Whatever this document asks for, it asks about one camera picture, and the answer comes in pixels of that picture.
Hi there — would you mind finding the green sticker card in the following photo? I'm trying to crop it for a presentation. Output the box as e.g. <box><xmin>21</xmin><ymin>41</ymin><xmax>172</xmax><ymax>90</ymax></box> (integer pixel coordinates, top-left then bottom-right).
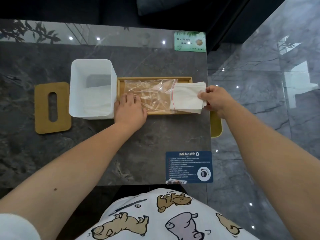
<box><xmin>174</xmin><ymin>31</ymin><xmax>207</xmax><ymax>53</ymax></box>

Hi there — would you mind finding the white plastic tissue box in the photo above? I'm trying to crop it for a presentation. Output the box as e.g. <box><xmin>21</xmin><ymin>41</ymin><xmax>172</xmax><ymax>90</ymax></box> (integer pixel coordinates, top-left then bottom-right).
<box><xmin>68</xmin><ymin>59</ymin><xmax>118</xmax><ymax>120</ymax></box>

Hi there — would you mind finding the person's left hand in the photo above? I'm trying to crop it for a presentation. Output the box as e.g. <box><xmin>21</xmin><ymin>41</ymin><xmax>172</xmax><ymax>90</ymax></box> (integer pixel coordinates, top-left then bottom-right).
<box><xmin>114</xmin><ymin>92</ymin><xmax>148</xmax><ymax>132</ymax></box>

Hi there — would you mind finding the white bear print shirt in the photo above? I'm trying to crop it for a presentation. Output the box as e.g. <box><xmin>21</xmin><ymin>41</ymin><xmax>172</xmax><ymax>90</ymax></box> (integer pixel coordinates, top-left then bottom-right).
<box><xmin>0</xmin><ymin>188</ymin><xmax>259</xmax><ymax>240</ymax></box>

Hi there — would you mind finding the dark blue notice sticker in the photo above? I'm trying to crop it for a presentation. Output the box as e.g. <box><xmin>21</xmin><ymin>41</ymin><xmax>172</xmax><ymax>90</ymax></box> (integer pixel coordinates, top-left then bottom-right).
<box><xmin>165</xmin><ymin>150</ymin><xmax>214</xmax><ymax>185</ymax></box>

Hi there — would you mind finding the person's right forearm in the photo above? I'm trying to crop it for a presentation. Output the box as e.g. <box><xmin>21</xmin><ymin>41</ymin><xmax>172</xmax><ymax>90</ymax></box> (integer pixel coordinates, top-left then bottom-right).
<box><xmin>219</xmin><ymin>99</ymin><xmax>320</xmax><ymax>234</ymax></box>

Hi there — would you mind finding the yellow stool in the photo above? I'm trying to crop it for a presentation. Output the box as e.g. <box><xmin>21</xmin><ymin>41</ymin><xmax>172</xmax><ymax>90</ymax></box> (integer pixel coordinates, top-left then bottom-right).
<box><xmin>209</xmin><ymin>109</ymin><xmax>223</xmax><ymax>138</ymax></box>

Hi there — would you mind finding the dark sofa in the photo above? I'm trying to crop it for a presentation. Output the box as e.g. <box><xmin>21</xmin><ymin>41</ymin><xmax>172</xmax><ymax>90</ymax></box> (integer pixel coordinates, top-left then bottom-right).
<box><xmin>0</xmin><ymin>0</ymin><xmax>289</xmax><ymax>52</ymax></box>

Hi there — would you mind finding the bamboo lid with slot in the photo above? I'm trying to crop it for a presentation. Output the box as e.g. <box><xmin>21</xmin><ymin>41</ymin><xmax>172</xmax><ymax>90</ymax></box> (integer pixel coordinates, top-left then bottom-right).
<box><xmin>34</xmin><ymin>82</ymin><xmax>72</xmax><ymax>134</ymax></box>

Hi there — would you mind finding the clear plastic zip bag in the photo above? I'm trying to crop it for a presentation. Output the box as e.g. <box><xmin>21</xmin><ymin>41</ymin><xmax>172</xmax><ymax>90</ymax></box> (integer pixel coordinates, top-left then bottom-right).
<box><xmin>124</xmin><ymin>79</ymin><xmax>179</xmax><ymax>112</ymax></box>

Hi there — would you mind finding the bamboo tray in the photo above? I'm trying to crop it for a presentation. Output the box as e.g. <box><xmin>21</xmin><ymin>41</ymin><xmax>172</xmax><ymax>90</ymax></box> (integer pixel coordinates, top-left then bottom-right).
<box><xmin>117</xmin><ymin>76</ymin><xmax>193</xmax><ymax>115</ymax></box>

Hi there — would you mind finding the person's right hand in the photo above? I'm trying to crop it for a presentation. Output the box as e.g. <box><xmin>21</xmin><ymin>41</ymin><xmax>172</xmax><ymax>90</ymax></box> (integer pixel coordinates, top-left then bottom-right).
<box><xmin>197</xmin><ymin>85</ymin><xmax>237</xmax><ymax>119</ymax></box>

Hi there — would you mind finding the person's left forearm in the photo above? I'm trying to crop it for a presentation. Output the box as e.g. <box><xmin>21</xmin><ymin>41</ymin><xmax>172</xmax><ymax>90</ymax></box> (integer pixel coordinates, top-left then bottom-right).
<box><xmin>0</xmin><ymin>122</ymin><xmax>142</xmax><ymax>240</ymax></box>

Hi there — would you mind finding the stack of white tissues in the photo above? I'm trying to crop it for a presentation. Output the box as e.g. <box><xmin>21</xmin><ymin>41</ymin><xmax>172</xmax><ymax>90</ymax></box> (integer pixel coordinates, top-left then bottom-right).
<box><xmin>169</xmin><ymin>81</ymin><xmax>207</xmax><ymax>115</ymax></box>

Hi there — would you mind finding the grey cushion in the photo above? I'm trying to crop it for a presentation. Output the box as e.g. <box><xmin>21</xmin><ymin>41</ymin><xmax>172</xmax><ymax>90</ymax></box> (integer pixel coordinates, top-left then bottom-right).
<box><xmin>136</xmin><ymin>0</ymin><xmax>252</xmax><ymax>17</ymax></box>

